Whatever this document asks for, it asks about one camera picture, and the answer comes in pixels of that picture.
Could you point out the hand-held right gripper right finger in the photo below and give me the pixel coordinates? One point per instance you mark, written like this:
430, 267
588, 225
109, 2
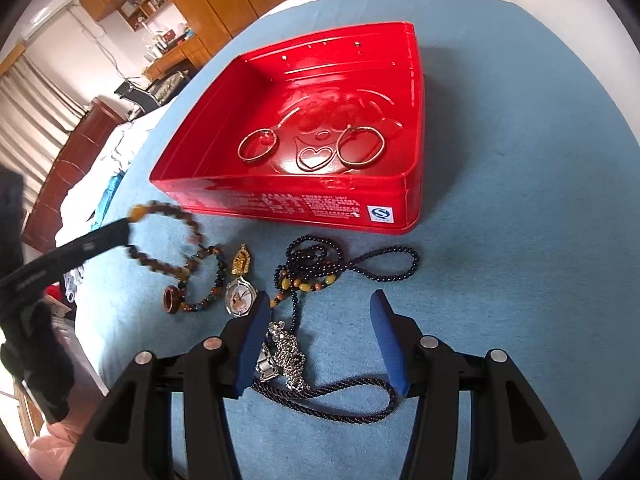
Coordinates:
387, 340

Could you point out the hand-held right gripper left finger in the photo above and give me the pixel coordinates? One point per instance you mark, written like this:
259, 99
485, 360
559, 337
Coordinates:
252, 340

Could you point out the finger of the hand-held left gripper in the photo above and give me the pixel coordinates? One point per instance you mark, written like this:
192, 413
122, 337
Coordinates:
75, 255

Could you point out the silver wristwatch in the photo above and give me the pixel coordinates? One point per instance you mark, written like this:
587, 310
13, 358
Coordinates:
239, 297

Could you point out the gold figure pendant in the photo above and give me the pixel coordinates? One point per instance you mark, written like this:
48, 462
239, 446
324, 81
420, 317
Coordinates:
241, 260

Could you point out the red tin box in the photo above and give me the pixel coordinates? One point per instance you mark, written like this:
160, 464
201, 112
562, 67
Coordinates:
280, 110

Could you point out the teal cloth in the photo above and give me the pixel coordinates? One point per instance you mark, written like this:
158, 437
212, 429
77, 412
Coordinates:
107, 200

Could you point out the dark red wooden footboard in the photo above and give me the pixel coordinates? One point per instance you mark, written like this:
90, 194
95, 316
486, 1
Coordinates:
65, 160

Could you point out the white bedding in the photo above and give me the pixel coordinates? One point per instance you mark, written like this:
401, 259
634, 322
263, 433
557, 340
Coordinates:
100, 170

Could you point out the beige curtain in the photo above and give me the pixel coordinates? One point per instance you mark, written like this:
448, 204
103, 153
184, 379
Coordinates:
30, 110

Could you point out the black chair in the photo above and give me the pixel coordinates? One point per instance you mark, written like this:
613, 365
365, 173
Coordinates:
135, 94

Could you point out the blue cloth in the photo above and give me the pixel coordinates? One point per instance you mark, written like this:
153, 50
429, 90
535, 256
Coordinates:
500, 210

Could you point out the small silver bangle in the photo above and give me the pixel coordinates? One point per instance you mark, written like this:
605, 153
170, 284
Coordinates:
240, 149

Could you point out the large silver bangle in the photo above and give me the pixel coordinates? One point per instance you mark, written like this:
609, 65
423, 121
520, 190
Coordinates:
339, 149

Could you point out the white air conditioner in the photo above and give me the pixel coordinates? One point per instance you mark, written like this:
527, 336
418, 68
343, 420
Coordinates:
50, 12

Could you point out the wooden desk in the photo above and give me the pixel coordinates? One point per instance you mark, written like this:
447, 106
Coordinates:
175, 57

